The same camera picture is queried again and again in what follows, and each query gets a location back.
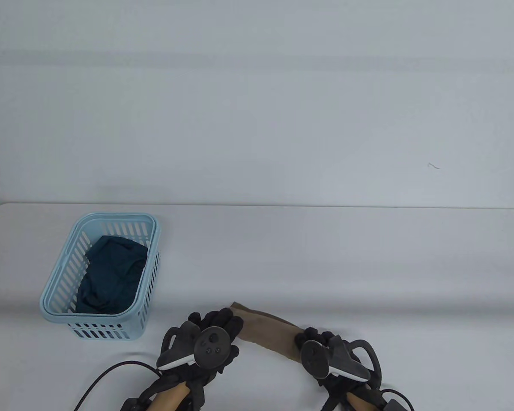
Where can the light blue plastic basket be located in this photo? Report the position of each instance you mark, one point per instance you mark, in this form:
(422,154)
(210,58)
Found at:
(64,295)

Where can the person's right forearm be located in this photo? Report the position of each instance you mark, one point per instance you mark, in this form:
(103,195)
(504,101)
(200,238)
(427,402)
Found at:
(360,402)

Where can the person's right hand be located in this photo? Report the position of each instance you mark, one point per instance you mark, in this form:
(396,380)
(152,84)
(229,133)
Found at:
(338,385)

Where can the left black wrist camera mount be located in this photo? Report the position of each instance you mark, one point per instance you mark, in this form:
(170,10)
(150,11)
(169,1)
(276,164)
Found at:
(135,404)

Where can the white black controller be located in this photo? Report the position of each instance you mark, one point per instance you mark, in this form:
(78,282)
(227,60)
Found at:
(212,346)
(315,357)

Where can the right white black controller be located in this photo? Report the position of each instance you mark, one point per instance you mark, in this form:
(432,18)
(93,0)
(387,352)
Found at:
(315,357)

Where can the dark teal shorts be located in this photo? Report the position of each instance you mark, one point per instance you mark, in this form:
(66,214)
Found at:
(111,274)

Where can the left white black controller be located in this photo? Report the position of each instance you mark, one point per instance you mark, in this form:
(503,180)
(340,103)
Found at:
(212,346)

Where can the brown shorts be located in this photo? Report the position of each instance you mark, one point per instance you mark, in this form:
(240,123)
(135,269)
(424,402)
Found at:
(270,332)

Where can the person's left forearm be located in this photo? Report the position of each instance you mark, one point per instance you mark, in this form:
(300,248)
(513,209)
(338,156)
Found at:
(169,398)

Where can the person's left hand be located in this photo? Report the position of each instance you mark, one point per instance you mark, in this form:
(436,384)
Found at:
(222,321)

